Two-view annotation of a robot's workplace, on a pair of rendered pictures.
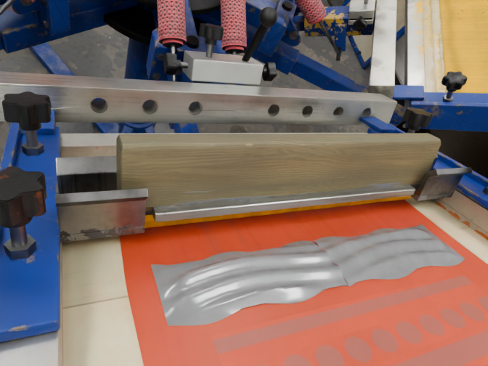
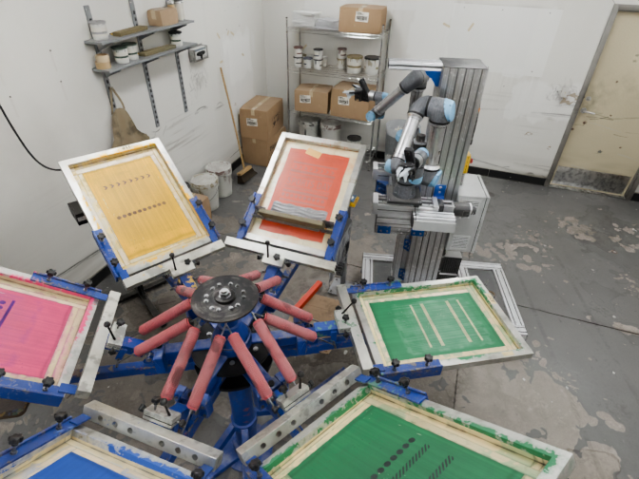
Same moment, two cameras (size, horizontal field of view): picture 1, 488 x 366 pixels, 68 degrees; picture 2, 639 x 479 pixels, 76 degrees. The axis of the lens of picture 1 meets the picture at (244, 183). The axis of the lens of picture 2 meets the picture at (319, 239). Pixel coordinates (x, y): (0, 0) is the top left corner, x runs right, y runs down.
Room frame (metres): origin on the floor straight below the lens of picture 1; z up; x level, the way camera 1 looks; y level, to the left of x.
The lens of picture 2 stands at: (0.94, 1.89, 2.60)
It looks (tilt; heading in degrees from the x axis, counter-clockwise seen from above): 36 degrees down; 246
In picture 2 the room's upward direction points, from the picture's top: 2 degrees clockwise
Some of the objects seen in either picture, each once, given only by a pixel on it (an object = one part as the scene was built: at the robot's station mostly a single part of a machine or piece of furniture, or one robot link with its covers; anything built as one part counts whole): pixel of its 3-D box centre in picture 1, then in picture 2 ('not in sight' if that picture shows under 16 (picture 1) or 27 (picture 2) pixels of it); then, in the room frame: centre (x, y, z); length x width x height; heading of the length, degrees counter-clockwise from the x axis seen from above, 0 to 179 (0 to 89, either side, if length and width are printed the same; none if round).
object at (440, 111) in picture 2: not in sight; (434, 144); (-0.59, 0.04, 1.63); 0.15 x 0.12 x 0.55; 127
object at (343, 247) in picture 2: not in sight; (336, 254); (-0.09, -0.18, 0.79); 0.46 x 0.09 x 0.33; 48
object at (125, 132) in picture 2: not in sight; (128, 145); (1.15, -1.98, 1.06); 0.53 x 0.07 x 1.05; 48
